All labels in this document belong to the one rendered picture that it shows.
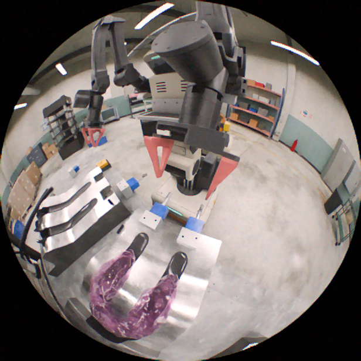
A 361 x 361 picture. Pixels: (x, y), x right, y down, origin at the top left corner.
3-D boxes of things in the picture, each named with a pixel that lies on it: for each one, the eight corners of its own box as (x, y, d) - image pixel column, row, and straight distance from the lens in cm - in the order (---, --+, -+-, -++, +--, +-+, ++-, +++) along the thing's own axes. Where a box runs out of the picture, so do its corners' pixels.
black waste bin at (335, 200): (322, 199, 410) (334, 184, 397) (329, 207, 439) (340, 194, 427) (323, 210, 374) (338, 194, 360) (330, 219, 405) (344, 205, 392)
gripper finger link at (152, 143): (170, 194, 16) (186, 128, 13) (138, 177, 19) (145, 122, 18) (188, 181, 21) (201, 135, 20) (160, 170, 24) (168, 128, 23)
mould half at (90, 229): (107, 179, 59) (94, 157, 52) (131, 214, 40) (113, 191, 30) (46, 232, 78) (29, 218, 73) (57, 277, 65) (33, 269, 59)
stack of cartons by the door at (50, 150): (60, 149, 732) (53, 136, 724) (58, 151, 703) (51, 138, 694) (49, 157, 768) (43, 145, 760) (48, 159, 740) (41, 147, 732)
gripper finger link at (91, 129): (88, 149, 44) (89, 122, 43) (84, 146, 51) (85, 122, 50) (104, 147, 46) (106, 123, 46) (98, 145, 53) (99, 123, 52)
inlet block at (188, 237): (194, 205, 35) (196, 197, 30) (208, 211, 35) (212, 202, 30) (177, 243, 31) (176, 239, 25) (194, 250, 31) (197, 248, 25)
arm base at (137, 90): (155, 78, 65) (140, 82, 74) (146, 70, 61) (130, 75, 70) (149, 91, 61) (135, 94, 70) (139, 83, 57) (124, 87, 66)
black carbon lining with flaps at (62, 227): (92, 183, 50) (80, 166, 46) (104, 208, 38) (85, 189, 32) (45, 226, 65) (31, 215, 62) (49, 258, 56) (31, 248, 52)
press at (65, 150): (85, 137, 587) (72, 96, 583) (82, 147, 439) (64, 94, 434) (68, 147, 608) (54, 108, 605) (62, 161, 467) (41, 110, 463)
